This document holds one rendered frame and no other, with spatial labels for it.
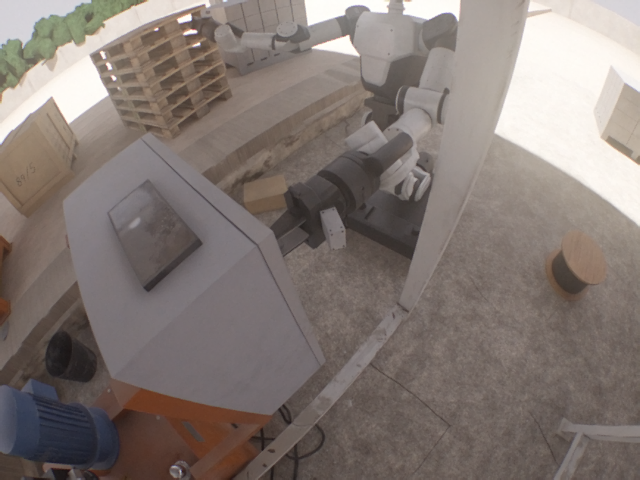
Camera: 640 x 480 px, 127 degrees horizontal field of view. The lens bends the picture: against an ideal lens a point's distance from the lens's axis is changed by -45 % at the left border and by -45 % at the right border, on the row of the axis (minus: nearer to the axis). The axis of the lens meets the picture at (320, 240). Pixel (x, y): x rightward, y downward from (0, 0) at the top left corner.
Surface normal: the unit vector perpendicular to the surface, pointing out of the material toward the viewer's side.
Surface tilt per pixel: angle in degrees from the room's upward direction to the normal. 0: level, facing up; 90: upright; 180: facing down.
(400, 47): 72
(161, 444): 0
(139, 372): 90
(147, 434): 0
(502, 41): 99
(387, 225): 0
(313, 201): 45
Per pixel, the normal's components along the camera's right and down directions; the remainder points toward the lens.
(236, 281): 0.72, 0.51
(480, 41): -0.66, 0.72
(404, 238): -0.50, 0.07
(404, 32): -0.25, 0.58
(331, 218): -0.11, -0.58
